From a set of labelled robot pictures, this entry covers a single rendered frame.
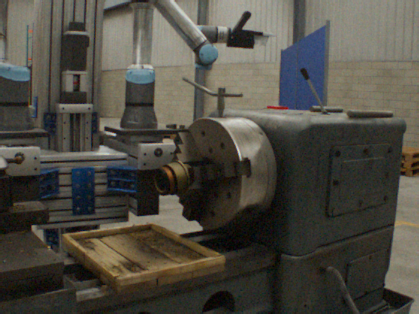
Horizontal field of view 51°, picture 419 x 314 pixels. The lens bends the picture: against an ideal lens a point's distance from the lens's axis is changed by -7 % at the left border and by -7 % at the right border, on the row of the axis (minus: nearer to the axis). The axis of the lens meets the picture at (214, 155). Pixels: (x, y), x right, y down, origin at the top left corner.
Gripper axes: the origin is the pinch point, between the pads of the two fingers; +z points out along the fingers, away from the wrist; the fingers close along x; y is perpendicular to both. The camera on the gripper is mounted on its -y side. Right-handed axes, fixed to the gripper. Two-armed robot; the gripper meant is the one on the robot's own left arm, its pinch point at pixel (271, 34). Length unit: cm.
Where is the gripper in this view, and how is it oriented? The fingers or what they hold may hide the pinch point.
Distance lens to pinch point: 207.4
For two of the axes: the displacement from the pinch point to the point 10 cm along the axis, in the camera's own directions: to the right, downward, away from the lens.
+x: 1.6, 2.7, -9.5
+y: -0.6, 9.6, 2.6
